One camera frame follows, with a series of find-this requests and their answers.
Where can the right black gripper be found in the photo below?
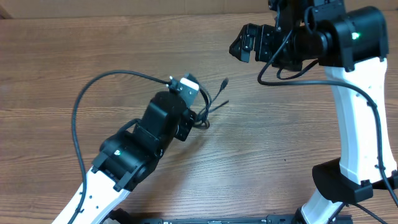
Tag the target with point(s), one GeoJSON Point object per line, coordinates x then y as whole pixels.
{"type": "Point", "coordinates": [265, 40]}

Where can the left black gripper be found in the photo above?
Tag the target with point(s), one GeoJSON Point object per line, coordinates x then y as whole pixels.
{"type": "Point", "coordinates": [186, 124]}

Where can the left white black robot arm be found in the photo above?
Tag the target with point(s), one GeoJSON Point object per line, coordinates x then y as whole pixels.
{"type": "Point", "coordinates": [126, 158]}

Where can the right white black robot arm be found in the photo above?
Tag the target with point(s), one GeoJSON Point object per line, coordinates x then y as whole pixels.
{"type": "Point", "coordinates": [352, 48]}

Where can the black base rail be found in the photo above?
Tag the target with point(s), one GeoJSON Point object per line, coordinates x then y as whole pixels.
{"type": "Point", "coordinates": [120, 216]}

